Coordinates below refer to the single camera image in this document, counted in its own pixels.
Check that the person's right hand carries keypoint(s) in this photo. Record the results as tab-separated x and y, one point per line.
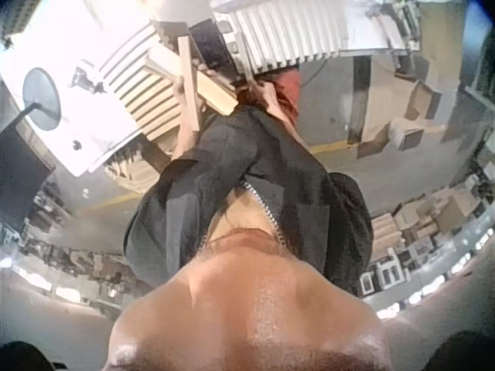
266	94

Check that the person's left hand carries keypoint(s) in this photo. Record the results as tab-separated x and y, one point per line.
177	89

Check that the light wooden frame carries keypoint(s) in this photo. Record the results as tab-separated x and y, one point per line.
210	92

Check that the black picture frame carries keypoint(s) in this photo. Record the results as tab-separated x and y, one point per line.
209	42

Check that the red cloth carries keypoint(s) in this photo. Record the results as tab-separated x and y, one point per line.
291	87

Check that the stack of white slatted panels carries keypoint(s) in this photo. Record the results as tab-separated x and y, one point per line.
143	89

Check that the row of white frames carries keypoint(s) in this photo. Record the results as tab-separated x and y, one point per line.
301	35

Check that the white work table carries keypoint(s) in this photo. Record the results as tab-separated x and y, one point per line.
77	58

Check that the heap of cardboard boxes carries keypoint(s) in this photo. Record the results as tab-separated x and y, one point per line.
398	112

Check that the grey round stool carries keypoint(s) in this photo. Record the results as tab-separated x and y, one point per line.
41	98

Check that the black cabinet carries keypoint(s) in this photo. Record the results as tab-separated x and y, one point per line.
21	174

